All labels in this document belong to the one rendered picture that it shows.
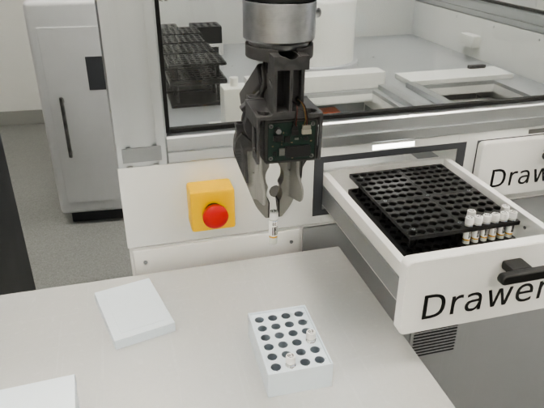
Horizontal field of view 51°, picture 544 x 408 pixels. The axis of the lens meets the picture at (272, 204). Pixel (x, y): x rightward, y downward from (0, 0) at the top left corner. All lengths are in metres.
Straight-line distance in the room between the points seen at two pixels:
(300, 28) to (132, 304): 0.50
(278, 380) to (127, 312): 0.26
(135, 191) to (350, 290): 0.38
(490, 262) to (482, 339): 0.65
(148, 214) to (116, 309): 0.17
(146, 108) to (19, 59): 3.37
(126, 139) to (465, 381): 0.97
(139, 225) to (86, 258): 1.59
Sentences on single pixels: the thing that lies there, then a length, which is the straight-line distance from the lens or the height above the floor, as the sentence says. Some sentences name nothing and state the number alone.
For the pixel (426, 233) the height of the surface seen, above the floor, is 0.90.
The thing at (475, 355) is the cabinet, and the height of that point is 0.40.
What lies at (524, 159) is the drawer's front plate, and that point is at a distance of 1.16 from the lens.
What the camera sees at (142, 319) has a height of 0.78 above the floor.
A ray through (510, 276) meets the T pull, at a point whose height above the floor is 0.91.
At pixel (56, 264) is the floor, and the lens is 2.54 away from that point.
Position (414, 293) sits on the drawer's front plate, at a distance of 0.72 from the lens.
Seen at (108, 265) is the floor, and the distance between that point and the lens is 2.46.
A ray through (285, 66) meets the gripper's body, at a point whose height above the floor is 1.16.
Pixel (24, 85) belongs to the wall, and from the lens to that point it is 4.27.
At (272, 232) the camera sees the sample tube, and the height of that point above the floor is 0.94.
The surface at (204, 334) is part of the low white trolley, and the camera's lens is 0.84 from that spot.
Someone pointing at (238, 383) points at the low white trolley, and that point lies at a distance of 0.76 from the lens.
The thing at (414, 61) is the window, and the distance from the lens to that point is 1.01.
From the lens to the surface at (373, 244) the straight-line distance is 0.83.
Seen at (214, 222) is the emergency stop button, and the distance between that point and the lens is 0.89.
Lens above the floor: 1.29
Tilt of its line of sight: 27 degrees down
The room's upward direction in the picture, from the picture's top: straight up
